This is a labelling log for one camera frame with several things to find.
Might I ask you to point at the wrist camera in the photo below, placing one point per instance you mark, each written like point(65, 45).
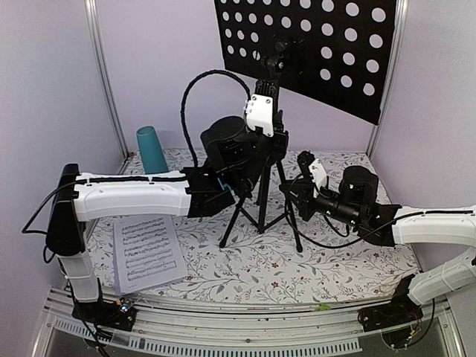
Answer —
point(313, 171)
point(260, 109)

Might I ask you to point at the blue metronome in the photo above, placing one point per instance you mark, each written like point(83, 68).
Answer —
point(224, 185)

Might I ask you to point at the sheet music booklet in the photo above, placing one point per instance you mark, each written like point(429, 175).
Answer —
point(147, 253)

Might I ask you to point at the teal ceramic vase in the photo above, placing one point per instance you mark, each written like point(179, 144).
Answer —
point(150, 150)

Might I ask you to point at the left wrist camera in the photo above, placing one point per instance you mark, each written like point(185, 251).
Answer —
point(260, 109)

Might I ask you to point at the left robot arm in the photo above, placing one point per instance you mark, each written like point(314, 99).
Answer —
point(239, 154)

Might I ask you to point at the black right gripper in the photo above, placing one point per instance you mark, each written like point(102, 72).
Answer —
point(304, 187)

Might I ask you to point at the black music stand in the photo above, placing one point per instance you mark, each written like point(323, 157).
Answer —
point(335, 52)

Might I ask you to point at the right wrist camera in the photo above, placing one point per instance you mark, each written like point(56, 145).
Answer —
point(313, 171)

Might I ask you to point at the floral table mat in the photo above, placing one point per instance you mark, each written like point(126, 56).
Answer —
point(236, 264)

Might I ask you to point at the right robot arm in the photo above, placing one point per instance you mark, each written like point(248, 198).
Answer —
point(355, 205)

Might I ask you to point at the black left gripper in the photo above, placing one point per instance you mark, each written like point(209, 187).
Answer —
point(280, 147)

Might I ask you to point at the aluminium frame post right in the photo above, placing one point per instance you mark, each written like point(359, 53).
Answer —
point(398, 34)

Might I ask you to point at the aluminium front rail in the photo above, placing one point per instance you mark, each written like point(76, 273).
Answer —
point(181, 327)

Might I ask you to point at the green tape piece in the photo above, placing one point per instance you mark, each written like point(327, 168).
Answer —
point(322, 307)

